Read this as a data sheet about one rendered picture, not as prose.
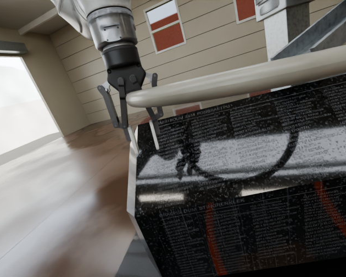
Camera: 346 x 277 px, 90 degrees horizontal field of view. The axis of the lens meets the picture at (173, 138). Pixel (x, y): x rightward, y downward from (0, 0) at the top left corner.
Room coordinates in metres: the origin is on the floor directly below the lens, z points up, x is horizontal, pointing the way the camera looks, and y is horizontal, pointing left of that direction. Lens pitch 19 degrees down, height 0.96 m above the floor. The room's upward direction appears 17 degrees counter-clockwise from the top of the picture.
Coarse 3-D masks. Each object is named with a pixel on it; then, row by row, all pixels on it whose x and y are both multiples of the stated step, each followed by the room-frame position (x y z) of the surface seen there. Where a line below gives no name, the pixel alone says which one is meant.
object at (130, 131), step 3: (129, 126) 0.41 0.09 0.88; (129, 129) 0.40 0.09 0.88; (132, 129) 0.42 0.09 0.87; (129, 132) 0.40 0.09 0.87; (132, 132) 0.40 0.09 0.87; (132, 135) 0.40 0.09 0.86; (132, 138) 0.40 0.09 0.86; (135, 138) 0.42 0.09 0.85; (132, 141) 0.40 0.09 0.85; (135, 141) 0.40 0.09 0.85; (132, 144) 0.40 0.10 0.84; (135, 144) 0.40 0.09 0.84; (135, 147) 0.40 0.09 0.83; (135, 150) 0.40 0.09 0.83; (138, 150) 0.41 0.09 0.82; (135, 153) 0.40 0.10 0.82; (138, 153) 0.40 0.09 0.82
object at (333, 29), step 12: (336, 12) 0.63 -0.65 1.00; (312, 24) 0.60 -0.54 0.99; (324, 24) 0.61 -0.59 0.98; (336, 24) 0.61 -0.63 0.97; (300, 36) 0.57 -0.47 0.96; (312, 36) 0.59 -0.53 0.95; (324, 36) 0.46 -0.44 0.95; (336, 36) 0.46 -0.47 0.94; (288, 48) 0.55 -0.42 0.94; (300, 48) 0.57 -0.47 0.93; (312, 48) 0.43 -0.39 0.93; (324, 48) 0.44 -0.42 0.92
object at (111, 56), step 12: (108, 48) 0.38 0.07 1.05; (120, 48) 0.38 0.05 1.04; (132, 48) 0.39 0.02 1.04; (108, 60) 0.39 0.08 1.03; (120, 60) 0.38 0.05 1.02; (132, 60) 0.39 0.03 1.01; (108, 72) 0.40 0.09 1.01; (120, 72) 0.40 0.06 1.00; (132, 72) 0.41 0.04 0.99; (144, 72) 0.41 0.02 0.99; (132, 84) 0.40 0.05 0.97
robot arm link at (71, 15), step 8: (56, 0) 0.50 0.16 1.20; (64, 0) 0.49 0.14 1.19; (72, 0) 0.48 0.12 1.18; (64, 8) 0.50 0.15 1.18; (72, 8) 0.49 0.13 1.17; (64, 16) 0.52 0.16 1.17; (72, 16) 0.50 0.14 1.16; (80, 16) 0.48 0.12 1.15; (72, 24) 0.53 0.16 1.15; (80, 24) 0.51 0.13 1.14; (80, 32) 0.56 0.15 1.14; (88, 32) 0.53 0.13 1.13
